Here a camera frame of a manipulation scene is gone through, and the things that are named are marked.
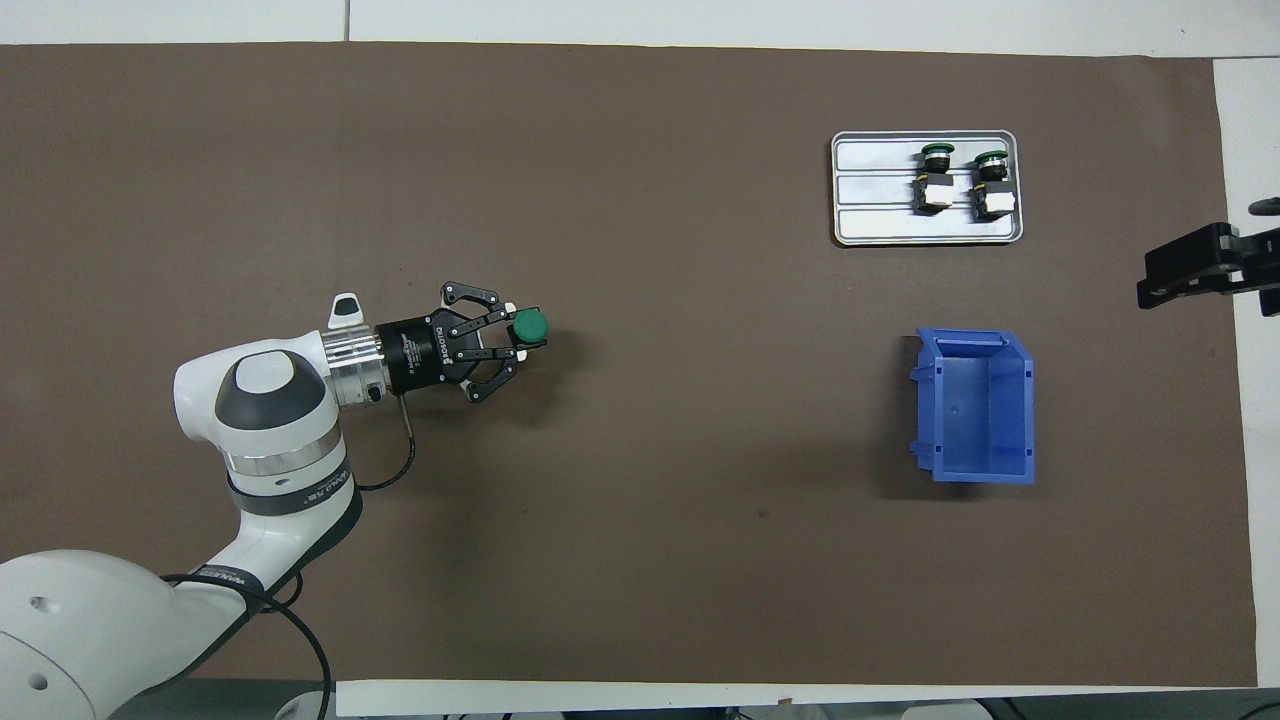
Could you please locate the green push button switch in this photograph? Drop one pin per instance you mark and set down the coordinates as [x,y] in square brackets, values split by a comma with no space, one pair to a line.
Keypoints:
[992,200]
[935,190]
[530,327]

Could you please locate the blue plastic storage bin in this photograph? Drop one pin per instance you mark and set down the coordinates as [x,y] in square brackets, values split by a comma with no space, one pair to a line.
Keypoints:
[975,410]

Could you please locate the brown table mat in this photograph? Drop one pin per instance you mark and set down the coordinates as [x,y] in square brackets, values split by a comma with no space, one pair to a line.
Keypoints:
[700,500]

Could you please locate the silver metal tray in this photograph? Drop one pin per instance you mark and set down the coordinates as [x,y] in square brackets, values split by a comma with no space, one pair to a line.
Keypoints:
[875,215]

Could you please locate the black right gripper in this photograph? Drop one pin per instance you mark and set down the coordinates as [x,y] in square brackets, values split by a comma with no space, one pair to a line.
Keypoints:
[1270,270]

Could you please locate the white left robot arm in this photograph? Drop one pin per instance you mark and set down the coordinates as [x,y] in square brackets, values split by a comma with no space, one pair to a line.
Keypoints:
[80,620]

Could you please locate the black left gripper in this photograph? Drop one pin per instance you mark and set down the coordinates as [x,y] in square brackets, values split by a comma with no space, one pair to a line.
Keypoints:
[415,352]

